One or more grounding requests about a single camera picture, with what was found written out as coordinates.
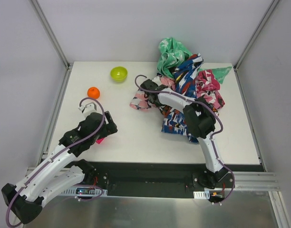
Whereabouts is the magenta white patterned cloth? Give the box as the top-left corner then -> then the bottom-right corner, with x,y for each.
196,69 -> 225,112

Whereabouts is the pink navy patterned cloth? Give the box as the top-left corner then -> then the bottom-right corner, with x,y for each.
130,73 -> 175,111

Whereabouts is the left aluminium frame post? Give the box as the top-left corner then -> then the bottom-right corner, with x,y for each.
29,0 -> 71,69

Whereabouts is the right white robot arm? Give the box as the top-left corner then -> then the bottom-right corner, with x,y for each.
138,79 -> 230,189

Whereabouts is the orange toy fruit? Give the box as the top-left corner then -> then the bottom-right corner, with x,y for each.
87,87 -> 100,99

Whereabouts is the pink toy cube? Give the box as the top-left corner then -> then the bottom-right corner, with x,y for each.
96,138 -> 105,144

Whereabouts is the left slotted cable duct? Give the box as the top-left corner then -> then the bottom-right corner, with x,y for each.
60,186 -> 107,197

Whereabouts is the blue white red patterned cloth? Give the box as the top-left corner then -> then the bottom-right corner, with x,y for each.
162,54 -> 204,144

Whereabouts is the slotted cable duct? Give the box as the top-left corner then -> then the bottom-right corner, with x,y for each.
193,190 -> 210,200
60,186 -> 107,197

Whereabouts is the green white patterned cloth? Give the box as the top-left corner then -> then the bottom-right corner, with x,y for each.
156,37 -> 233,84

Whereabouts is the right slotted cable duct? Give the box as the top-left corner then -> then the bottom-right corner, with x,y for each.
193,190 -> 210,200

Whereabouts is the aluminium frame post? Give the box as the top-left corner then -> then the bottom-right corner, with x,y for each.
233,0 -> 281,71
29,0 -> 71,69

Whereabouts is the right aluminium frame post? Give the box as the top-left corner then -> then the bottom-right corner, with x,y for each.
233,0 -> 281,71

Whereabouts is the aluminium front rail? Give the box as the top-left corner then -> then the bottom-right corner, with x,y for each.
26,166 -> 281,190

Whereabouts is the lime green plastic bowl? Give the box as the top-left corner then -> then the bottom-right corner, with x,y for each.
110,66 -> 128,83

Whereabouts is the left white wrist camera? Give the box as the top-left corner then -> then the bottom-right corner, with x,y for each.
78,102 -> 97,118

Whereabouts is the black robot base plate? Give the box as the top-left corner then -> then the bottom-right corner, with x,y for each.
67,161 -> 235,198

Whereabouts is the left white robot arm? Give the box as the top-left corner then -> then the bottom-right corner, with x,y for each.
1,111 -> 117,228

